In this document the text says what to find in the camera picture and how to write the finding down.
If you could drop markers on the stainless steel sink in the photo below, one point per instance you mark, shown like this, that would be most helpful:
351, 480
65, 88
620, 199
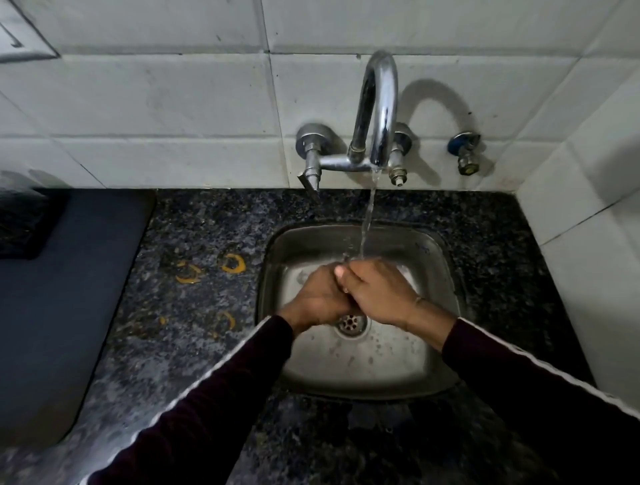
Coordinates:
360, 354

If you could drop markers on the dark blue stove top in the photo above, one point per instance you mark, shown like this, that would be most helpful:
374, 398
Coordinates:
55, 310

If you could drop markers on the sink drain strainer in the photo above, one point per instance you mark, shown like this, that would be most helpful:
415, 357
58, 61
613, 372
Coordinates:
352, 324

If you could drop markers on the running water stream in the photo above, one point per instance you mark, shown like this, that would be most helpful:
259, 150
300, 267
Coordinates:
367, 220

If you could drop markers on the person's left forearm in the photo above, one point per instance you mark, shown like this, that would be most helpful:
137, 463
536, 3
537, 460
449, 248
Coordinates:
200, 414

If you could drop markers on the person's right thumb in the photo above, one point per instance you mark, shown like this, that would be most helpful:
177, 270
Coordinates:
352, 270

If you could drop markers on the person's right forearm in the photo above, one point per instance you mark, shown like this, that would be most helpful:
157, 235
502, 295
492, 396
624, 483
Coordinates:
525, 389

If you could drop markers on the blue capped wall valve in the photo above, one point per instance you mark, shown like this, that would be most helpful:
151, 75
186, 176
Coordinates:
465, 152

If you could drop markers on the person's left hand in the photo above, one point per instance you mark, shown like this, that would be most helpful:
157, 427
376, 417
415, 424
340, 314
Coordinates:
315, 300

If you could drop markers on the person's right hand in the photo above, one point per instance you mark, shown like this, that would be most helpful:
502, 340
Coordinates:
380, 292

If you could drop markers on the chrome wall-mounted faucet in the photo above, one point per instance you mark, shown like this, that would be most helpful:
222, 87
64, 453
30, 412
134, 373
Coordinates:
375, 125

